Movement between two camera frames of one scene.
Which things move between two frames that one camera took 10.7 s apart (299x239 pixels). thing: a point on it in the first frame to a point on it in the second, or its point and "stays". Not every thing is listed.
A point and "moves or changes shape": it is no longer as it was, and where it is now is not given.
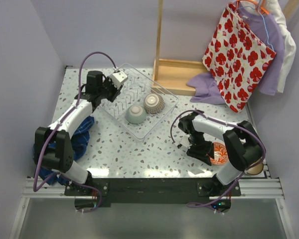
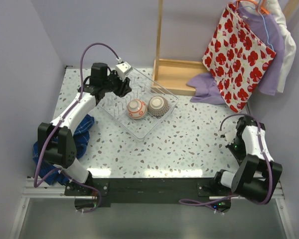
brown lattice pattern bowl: x=153 y=103 moves or changes shape
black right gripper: x=202 y=155 to x=239 y=157
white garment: x=277 y=7 stays
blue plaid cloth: x=79 y=144 stays
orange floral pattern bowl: x=221 y=154 to x=136 y=109
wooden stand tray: x=173 y=75 stays
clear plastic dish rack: x=141 y=105 stays
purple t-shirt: x=268 y=28 stays
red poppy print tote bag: x=239 y=59 stays
